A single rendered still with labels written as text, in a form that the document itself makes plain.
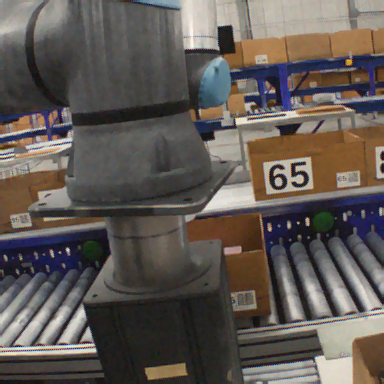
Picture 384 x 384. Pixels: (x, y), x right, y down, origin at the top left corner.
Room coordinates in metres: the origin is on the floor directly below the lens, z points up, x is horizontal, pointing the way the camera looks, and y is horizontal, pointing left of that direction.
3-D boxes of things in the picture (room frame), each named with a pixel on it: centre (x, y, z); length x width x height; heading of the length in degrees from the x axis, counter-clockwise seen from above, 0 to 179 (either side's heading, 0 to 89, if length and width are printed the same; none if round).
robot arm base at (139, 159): (0.58, 0.11, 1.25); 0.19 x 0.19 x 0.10
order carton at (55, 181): (1.65, 0.50, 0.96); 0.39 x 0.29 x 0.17; 88
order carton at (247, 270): (1.13, 0.12, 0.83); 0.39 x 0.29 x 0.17; 86
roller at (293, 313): (1.18, -0.13, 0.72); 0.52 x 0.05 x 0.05; 178
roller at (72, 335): (1.20, 0.46, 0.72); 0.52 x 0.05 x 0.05; 178
